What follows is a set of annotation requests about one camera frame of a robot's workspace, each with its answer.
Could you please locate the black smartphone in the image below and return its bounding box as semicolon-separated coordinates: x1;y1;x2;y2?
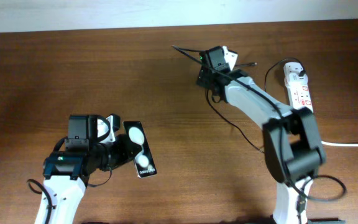
123;121;157;179

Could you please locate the black usb charging cable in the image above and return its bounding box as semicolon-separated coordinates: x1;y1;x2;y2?
205;57;306;155

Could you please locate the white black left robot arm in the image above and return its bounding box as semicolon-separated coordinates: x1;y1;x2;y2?
27;114;146;223

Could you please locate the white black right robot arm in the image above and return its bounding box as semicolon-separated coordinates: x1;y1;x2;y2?
196;46;326;223

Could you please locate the white usb charger plug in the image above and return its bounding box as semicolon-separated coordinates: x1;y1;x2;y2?
283;62;308;88

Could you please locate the white power strip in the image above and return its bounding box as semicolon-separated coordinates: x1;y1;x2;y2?
283;62;314;113

